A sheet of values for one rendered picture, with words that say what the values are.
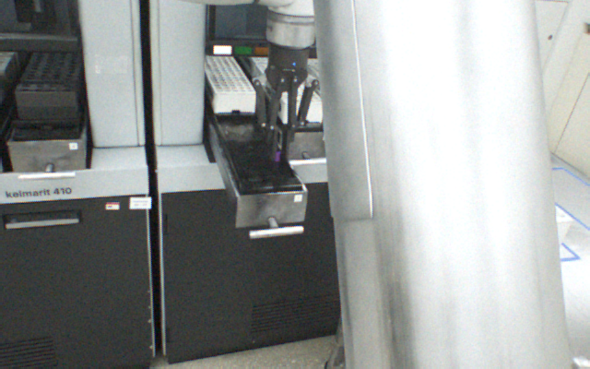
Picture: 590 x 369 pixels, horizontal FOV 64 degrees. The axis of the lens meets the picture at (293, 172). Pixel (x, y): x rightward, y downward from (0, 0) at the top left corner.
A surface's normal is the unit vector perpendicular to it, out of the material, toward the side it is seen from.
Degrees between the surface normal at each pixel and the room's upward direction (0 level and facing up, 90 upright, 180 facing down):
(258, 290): 90
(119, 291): 90
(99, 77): 90
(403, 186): 70
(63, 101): 90
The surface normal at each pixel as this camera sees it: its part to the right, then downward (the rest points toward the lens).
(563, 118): -0.95, 0.06
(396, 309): -0.62, 0.03
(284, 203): 0.30, 0.50
